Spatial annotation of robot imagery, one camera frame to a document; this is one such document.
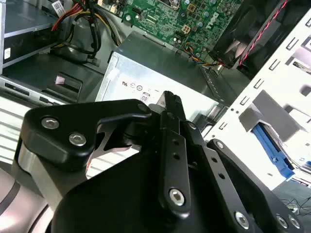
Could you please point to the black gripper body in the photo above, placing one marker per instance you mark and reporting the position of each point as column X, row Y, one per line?
column 116, row 201

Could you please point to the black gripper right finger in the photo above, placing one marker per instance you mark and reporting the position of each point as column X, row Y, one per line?
column 228, row 174

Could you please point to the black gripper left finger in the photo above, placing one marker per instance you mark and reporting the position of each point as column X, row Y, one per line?
column 56, row 145

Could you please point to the hard disk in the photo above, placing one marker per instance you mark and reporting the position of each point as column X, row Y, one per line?
column 274, row 150

